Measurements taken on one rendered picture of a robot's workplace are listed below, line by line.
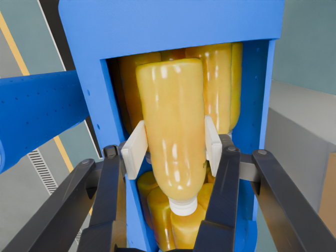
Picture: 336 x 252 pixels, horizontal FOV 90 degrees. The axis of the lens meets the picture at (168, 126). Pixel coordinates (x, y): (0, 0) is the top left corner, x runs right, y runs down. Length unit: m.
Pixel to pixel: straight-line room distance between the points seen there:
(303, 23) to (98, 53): 1.52
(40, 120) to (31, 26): 1.19
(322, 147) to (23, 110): 0.90
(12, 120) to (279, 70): 1.55
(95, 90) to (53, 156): 1.94
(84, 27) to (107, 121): 0.09
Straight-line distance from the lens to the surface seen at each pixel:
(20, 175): 2.54
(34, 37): 1.81
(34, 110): 0.72
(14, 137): 0.66
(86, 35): 0.19
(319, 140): 0.65
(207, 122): 0.17
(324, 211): 0.66
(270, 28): 0.20
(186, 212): 0.25
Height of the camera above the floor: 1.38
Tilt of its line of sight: 67 degrees down
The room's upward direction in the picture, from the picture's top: 168 degrees counter-clockwise
